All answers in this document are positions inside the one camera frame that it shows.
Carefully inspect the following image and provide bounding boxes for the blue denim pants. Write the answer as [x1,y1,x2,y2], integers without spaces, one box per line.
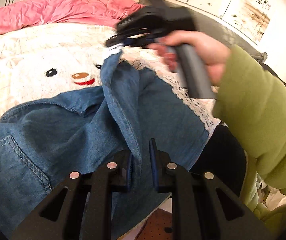
[0,55,208,239]

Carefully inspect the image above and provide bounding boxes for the green right sleeve forearm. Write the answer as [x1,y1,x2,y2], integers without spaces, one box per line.
[213,46,286,195]

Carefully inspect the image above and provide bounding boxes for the right hand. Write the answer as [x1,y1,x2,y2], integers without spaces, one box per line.
[148,30,231,87]

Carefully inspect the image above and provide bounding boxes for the pink quilt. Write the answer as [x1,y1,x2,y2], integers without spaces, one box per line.
[0,0,143,35]

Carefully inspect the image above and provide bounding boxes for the grey headboard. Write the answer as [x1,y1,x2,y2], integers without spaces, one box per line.
[139,0,269,63]

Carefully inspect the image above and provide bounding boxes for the peach bear bed blanket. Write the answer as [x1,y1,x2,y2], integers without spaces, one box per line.
[0,22,221,136]

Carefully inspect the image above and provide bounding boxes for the tree wall painting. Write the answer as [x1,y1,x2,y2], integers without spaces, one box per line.
[158,0,271,43]

